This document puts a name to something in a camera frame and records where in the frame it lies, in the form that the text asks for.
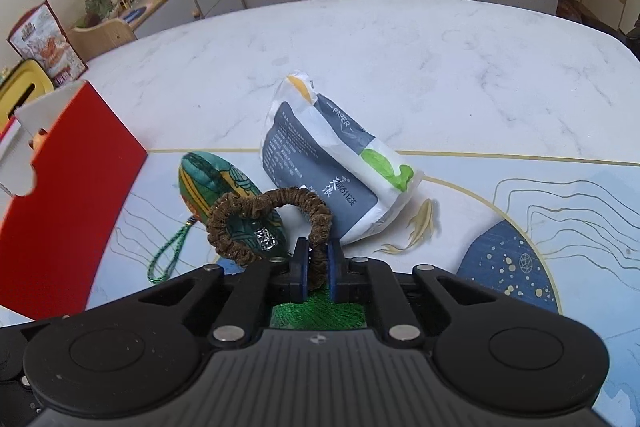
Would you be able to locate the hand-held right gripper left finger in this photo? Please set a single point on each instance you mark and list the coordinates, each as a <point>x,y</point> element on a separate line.
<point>301,267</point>

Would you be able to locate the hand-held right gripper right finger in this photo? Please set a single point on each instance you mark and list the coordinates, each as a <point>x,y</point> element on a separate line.
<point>333,272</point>

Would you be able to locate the brown scrunchie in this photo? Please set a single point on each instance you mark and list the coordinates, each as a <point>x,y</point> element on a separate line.
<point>220,217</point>

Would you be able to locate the red cardboard box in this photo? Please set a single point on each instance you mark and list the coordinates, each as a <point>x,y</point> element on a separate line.
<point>75,207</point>

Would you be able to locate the grey white tissue pack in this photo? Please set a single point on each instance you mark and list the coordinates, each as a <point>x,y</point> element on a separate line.
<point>320,167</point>

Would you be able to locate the green embroidered sachet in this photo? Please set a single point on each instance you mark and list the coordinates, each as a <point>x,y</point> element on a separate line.
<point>200,177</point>

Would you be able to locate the blue white printed table mat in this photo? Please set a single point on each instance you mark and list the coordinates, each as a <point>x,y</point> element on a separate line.
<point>550,207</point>

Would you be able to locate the yellow tissue holder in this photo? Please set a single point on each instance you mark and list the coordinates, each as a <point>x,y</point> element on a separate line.
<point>20,89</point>

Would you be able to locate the blue coaster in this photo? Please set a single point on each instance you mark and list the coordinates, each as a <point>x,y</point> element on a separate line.
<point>135,13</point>

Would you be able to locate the small wooden chair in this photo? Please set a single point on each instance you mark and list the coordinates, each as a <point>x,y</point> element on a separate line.
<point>102,34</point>

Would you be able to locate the red printed gift box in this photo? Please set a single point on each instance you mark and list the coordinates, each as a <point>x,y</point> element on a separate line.
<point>45,42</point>

